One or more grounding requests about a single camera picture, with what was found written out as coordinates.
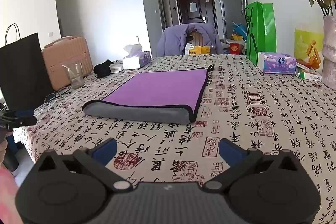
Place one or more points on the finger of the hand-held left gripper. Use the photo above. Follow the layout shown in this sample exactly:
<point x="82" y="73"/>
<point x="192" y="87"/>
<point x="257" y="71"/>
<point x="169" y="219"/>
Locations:
<point x="25" y="121"/>
<point x="24" y="113"/>

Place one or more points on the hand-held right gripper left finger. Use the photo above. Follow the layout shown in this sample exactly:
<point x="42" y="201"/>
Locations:
<point x="108" y="148"/>

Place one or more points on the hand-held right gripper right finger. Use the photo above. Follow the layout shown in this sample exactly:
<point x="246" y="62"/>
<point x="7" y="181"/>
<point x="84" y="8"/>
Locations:
<point x="227" y="148"/>

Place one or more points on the purple and grey towel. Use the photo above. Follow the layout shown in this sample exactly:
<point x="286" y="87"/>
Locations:
<point x="162" y="87"/>

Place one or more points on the person's left forearm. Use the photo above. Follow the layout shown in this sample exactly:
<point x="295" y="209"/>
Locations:
<point x="8" y="190"/>

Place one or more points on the person's left hand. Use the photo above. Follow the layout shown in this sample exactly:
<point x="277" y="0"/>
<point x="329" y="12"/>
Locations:
<point x="2" y="151"/>

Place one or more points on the calligraphy printed tablecloth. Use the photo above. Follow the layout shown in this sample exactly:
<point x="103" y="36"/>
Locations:
<point x="262" y="121"/>

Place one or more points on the black paper bag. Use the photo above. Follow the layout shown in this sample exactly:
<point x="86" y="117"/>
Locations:
<point x="21" y="69"/>

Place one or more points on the black eyeglasses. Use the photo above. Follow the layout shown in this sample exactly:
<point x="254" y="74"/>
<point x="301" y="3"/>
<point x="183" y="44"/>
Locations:
<point x="63" y="90"/>

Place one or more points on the clear glass beaker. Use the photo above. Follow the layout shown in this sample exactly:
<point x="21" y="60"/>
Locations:
<point x="75" y="80"/>

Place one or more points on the pink suitcase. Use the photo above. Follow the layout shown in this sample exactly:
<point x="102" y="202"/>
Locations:
<point x="68" y="53"/>

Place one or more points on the black plush toy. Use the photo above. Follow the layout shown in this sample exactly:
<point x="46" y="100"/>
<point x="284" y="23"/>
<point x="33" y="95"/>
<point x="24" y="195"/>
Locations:
<point x="102" y="69"/>

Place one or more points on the small white flat box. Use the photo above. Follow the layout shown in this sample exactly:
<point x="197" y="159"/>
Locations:
<point x="116" y="69"/>

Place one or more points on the white and purple tissue box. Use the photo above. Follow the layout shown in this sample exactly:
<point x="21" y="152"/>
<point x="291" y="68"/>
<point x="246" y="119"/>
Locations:
<point x="136" y="61"/>

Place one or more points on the purple tissue pack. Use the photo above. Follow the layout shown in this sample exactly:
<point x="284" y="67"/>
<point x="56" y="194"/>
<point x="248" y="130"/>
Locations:
<point x="277" y="62"/>

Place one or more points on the red box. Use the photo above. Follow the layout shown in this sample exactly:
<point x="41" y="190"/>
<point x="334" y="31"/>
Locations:
<point x="234" y="48"/>

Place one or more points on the yellow cardboard box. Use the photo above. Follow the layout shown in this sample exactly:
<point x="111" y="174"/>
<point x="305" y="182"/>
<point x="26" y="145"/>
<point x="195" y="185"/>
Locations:
<point x="203" y="50"/>

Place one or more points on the small white carton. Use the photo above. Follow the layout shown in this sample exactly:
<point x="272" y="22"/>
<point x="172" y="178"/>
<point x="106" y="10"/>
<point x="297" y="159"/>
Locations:
<point x="188" y="49"/>

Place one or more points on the green and white box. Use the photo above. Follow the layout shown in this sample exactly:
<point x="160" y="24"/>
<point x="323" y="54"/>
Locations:
<point x="309" y="75"/>

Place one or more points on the wooden chair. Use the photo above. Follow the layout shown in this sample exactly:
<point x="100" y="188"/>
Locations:
<point x="197" y="37"/>

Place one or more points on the purple jacket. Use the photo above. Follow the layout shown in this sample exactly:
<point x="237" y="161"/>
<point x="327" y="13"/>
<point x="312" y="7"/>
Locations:
<point x="173" y="40"/>

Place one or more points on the green shopping bag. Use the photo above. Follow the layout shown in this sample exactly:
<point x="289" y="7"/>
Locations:
<point x="262" y="29"/>

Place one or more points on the yellow-green gift bag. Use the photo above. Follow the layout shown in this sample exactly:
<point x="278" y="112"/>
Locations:
<point x="307" y="45"/>

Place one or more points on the pink textured vase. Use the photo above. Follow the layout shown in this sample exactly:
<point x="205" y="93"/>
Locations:
<point x="329" y="56"/>

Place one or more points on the grey refrigerator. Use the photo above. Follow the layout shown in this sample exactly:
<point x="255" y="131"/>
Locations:
<point x="231" y="8"/>

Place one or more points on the white paper notice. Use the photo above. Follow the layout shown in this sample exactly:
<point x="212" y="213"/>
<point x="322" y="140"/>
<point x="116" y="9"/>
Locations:
<point x="193" y="7"/>

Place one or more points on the dark entrance door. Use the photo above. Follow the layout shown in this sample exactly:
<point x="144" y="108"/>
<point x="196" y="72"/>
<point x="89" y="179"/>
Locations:
<point x="185" y="8"/>

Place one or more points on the interior door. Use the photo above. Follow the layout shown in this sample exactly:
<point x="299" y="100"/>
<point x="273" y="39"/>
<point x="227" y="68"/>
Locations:
<point x="162" y="7"/>

